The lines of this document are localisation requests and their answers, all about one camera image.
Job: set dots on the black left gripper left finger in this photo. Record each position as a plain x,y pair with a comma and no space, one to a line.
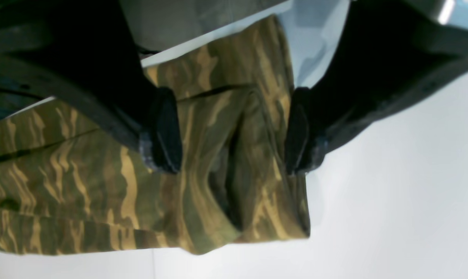
82,52

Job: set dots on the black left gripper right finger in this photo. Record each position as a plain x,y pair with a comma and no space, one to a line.
391,55

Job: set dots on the camouflage T-shirt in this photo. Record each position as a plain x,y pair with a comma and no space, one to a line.
67,187

